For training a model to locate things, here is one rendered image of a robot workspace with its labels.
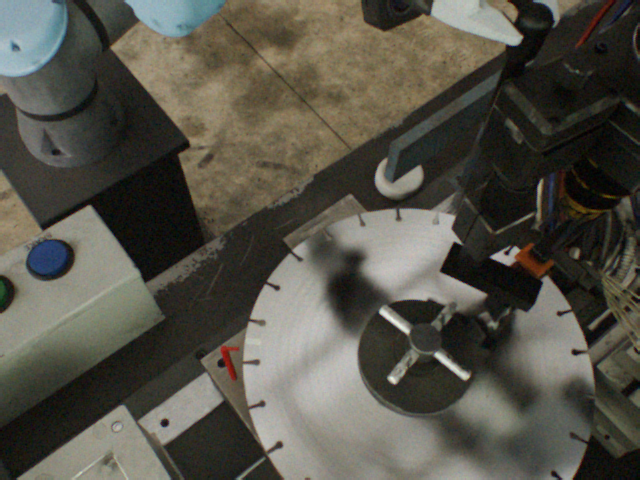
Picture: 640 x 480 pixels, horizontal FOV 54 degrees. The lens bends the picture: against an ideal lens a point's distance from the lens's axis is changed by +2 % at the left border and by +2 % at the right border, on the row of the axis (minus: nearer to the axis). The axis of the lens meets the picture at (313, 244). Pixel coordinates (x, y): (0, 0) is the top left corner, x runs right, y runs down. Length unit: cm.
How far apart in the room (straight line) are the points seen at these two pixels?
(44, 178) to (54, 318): 33
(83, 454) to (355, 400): 26
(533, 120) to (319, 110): 163
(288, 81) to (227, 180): 41
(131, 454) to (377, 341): 26
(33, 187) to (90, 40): 24
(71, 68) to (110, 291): 32
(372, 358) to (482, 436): 12
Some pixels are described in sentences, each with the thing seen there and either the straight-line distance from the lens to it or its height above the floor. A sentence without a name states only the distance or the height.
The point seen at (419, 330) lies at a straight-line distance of 56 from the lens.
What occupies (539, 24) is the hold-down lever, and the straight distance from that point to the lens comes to 39.
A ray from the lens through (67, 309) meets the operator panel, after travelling 72.
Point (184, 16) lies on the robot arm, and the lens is 52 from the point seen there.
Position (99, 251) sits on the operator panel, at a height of 90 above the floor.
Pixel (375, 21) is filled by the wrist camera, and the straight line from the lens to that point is 51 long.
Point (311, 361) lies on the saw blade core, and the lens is 60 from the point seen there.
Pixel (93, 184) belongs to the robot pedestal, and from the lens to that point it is 98.
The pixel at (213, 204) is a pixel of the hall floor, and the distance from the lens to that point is 180.
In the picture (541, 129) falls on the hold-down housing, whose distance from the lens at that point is 38.
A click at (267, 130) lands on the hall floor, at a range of 193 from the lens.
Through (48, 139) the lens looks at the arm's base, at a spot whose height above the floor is 79.
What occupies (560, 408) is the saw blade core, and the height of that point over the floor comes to 95.
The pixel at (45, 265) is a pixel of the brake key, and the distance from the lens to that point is 74.
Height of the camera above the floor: 153
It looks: 63 degrees down
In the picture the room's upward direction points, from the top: 2 degrees clockwise
